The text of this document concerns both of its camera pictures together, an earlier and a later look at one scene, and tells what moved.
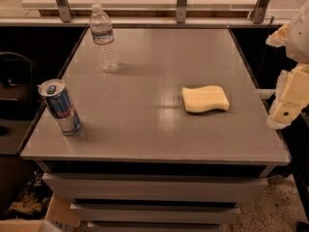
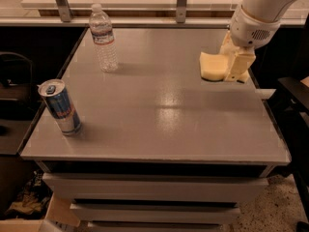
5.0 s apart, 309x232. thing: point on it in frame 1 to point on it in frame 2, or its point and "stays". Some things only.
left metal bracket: x=62 y=1 stays
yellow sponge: x=205 y=99 to x=213 y=67
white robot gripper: x=299 y=38 to x=250 y=32
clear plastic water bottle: x=101 y=28 stays
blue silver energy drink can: x=61 y=106 stays
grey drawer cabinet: x=173 y=140 stays
